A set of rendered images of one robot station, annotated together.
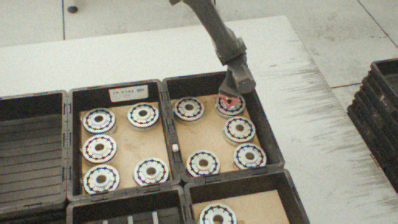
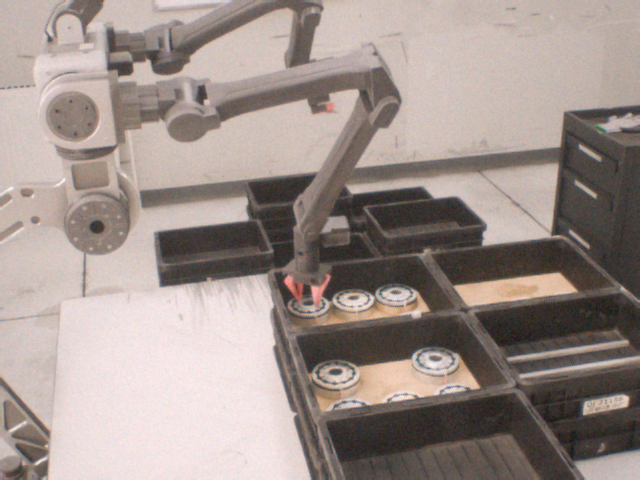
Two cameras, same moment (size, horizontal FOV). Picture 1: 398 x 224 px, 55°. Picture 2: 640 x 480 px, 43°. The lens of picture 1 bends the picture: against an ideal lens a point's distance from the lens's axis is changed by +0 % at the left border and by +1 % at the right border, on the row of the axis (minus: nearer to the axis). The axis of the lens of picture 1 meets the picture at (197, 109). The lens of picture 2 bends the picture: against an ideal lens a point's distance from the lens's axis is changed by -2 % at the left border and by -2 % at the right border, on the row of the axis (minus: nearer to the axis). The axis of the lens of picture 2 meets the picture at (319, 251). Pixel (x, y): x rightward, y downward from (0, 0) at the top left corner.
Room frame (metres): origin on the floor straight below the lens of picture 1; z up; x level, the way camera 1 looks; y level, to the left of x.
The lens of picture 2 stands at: (0.72, 1.64, 1.87)
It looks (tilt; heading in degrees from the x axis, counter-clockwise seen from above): 26 degrees down; 274
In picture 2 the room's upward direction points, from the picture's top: 1 degrees counter-clockwise
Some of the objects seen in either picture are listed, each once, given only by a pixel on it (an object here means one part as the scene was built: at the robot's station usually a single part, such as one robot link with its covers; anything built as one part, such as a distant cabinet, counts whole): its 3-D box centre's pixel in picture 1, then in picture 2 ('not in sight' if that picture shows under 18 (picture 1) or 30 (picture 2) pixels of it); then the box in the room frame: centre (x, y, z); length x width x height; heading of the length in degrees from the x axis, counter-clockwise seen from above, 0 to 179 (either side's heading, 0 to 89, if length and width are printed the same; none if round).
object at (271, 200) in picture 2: not in sight; (299, 238); (1.00, -1.52, 0.37); 0.40 x 0.30 x 0.45; 17
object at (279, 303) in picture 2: (218, 120); (360, 293); (0.73, -0.07, 0.92); 0.40 x 0.30 x 0.02; 15
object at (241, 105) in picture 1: (230, 103); (308, 305); (0.86, -0.11, 0.86); 0.10 x 0.10 x 0.01
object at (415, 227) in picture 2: not in sight; (421, 268); (0.50, -1.26, 0.37); 0.40 x 0.30 x 0.45; 17
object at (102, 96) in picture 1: (122, 144); (396, 384); (0.66, 0.22, 0.87); 0.40 x 0.30 x 0.11; 15
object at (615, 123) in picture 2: not in sight; (623, 122); (-0.29, -1.52, 0.88); 0.25 x 0.19 x 0.03; 17
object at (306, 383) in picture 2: (120, 134); (397, 363); (0.66, 0.22, 0.92); 0.40 x 0.30 x 0.02; 15
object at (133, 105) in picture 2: not in sight; (135, 105); (1.14, 0.19, 1.45); 0.09 x 0.08 x 0.12; 107
